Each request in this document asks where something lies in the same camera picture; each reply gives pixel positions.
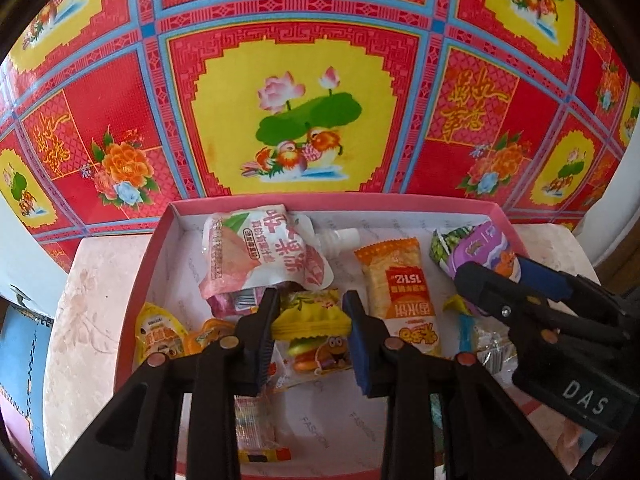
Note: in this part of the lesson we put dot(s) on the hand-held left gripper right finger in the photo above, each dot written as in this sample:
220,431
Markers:
360,355

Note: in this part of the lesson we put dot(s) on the yellow orange snack packet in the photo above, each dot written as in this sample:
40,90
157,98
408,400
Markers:
157,335

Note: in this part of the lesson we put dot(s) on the purple cartoon candy tin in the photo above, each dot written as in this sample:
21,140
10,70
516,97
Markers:
480,250

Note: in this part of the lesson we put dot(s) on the pink jelly pouch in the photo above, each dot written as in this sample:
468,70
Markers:
255,255

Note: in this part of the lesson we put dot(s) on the red floral printed sheet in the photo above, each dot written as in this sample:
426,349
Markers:
320,60

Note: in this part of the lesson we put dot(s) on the clear blue-edged pastry packet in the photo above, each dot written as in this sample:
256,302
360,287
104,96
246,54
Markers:
467,335

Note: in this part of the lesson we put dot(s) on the small orange candy wrapper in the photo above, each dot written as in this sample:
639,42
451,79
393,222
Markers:
207,335

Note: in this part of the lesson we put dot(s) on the green pea snack packet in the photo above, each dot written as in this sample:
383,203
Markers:
442,245

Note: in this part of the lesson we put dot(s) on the small yellow candy wrapper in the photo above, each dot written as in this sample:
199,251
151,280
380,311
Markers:
455,305

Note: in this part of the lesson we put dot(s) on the blue patterned panel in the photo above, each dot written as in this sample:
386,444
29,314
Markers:
20,370

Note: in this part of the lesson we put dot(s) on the pink cardboard box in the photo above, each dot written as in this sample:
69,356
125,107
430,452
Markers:
340,425

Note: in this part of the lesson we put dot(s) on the striped candy packet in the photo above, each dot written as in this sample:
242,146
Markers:
255,430

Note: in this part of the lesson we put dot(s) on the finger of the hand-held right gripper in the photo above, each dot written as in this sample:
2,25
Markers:
545,275
495,295

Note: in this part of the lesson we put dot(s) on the yellow gummy candy packet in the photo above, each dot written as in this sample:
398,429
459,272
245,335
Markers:
310,330

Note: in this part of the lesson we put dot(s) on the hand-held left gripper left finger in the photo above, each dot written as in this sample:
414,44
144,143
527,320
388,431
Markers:
264,360

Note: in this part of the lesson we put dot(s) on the yellow rice cracker packet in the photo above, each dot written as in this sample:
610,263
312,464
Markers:
400,285

